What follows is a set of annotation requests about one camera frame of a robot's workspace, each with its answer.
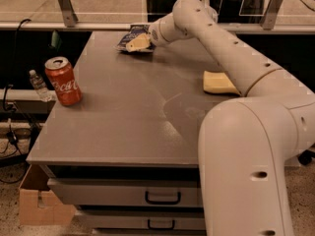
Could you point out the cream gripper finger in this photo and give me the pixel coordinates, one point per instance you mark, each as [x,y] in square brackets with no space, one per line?
[140,43]

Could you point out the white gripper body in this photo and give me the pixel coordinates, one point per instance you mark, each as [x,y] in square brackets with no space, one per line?
[156,35]

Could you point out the blue chip bag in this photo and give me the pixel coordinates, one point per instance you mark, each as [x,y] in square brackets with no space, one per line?
[134,31]

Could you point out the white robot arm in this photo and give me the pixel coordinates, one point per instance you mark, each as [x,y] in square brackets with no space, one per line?
[243,142]

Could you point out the yellow sponge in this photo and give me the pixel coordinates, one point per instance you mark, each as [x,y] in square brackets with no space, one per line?
[218,83]

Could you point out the red Coca-Cola can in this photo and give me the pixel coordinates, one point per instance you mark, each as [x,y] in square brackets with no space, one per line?
[60,73]

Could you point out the clear plastic water bottle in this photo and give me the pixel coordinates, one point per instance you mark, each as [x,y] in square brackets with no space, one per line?
[40,86]

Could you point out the grey drawer cabinet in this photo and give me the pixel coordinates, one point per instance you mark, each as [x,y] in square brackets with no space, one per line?
[139,119]

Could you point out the upper grey drawer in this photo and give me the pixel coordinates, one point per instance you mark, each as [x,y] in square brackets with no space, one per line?
[127,193]

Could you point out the grey drawer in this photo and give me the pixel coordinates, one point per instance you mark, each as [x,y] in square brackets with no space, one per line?
[127,193]
[155,220]

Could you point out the lower grey drawer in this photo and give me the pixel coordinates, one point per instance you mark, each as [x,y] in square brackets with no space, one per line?
[155,220]

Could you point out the black caster wheel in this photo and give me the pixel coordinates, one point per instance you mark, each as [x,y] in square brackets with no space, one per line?
[306,157]

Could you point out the cardboard box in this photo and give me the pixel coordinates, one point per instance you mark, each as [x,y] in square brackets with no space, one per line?
[38,205]

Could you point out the left metal bracket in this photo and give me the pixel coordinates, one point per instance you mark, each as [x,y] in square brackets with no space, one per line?
[69,17]

